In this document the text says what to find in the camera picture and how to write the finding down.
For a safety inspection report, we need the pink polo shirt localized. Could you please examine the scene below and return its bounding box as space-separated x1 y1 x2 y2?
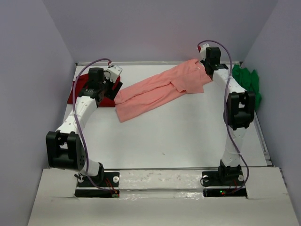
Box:
114 59 212 122

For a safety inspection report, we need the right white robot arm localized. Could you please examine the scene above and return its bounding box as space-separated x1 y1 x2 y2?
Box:
198 43 255 186

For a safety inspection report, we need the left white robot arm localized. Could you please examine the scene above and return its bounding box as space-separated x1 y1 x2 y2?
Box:
46 65 122 186

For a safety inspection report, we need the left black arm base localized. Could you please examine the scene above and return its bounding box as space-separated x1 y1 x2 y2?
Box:
74 170 120 198

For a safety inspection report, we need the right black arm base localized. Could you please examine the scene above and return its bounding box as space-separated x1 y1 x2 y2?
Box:
200 164 247 198

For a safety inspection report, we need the folded red t-shirt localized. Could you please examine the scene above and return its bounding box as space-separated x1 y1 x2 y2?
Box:
67 73 115 107

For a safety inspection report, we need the crumpled green t-shirt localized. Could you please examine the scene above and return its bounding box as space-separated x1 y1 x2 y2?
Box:
232 65 262 111

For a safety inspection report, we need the white foam block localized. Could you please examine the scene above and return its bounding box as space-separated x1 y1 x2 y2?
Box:
119 170 203 190

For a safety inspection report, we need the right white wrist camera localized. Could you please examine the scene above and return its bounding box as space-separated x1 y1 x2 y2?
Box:
198 43 210 61

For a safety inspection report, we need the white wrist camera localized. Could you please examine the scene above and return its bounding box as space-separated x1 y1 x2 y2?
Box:
198 43 210 61
107 65 123 83

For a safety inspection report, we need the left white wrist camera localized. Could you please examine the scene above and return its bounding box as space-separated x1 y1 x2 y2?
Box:
107 65 123 83

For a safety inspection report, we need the aluminium rear table rail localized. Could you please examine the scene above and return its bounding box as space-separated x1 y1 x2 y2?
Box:
75 61 243 66

